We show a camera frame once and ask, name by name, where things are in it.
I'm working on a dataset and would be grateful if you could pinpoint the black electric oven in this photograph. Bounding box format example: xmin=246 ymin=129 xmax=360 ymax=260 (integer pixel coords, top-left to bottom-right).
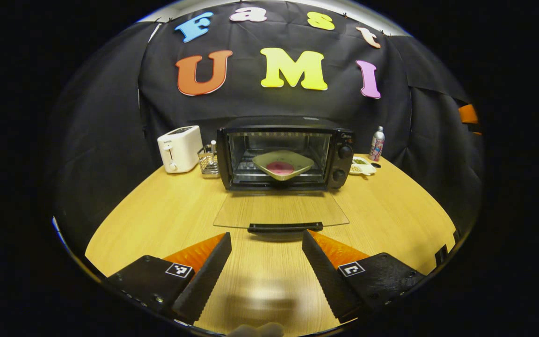
xmin=213 ymin=116 xmax=355 ymax=234

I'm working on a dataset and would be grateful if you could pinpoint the small white dish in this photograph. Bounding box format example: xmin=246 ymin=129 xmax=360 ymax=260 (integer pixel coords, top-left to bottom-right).
xmin=350 ymin=157 xmax=377 ymax=176

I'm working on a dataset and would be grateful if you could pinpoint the wire mesh basket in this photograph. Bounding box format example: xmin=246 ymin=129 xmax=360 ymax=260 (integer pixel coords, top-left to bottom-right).
xmin=197 ymin=140 xmax=220 ymax=177

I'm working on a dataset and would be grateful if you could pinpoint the white toaster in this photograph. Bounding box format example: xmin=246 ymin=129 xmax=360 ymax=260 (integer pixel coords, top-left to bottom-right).
xmin=157 ymin=125 xmax=203 ymax=174

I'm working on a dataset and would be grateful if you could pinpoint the silver spray bottle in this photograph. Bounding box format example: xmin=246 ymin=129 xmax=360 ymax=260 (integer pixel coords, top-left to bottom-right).
xmin=369 ymin=126 xmax=386 ymax=162

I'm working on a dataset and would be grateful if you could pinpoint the pink round food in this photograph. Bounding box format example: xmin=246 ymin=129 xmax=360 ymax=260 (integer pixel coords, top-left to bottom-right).
xmin=266 ymin=161 xmax=295 ymax=176

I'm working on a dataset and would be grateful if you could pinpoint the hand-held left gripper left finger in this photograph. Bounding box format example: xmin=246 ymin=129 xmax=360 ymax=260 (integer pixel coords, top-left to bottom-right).
xmin=105 ymin=232 xmax=233 ymax=324

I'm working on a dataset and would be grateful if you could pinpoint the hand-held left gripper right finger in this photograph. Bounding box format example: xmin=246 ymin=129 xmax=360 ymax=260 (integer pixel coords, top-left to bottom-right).
xmin=301 ymin=229 xmax=426 ymax=324

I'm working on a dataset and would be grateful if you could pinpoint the cream square plate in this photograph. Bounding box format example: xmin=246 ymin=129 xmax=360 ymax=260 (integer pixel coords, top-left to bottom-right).
xmin=252 ymin=150 xmax=314 ymax=181

